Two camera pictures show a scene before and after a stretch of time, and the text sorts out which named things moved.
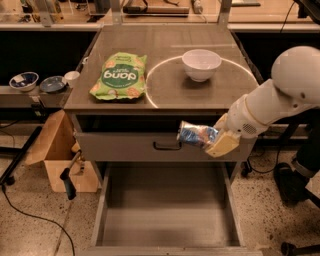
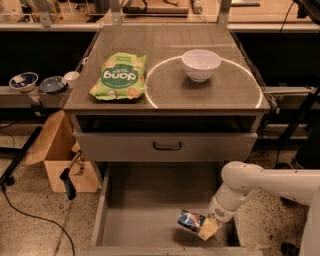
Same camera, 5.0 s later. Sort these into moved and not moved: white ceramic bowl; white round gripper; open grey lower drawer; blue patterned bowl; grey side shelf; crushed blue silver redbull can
Moved: crushed blue silver redbull can; white round gripper
Not moved: blue patterned bowl; grey side shelf; open grey lower drawer; white ceramic bowl
